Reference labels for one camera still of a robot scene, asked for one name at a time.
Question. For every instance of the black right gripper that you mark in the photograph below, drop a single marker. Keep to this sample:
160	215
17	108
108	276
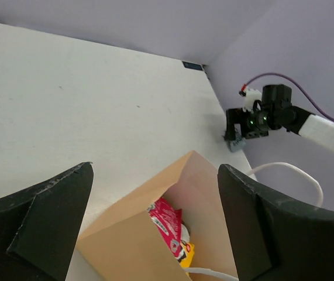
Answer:
254	123

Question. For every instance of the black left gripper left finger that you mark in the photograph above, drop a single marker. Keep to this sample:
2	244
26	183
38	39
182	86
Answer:
39	225

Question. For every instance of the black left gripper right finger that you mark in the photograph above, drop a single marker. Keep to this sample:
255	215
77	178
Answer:
274	236

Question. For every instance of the small blue silver packet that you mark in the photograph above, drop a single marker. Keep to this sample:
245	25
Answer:
238	144

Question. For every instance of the yellow M&M's packet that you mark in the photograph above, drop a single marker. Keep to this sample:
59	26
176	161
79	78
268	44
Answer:
186	254

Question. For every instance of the pink candy packet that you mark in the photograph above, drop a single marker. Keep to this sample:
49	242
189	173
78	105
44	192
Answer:
170	224

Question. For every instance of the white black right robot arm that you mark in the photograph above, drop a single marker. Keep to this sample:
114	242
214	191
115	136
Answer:
270	110

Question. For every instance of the brown paper bag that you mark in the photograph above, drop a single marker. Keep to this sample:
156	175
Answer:
123	243

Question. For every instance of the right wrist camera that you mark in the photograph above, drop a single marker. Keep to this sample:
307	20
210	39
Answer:
250	96

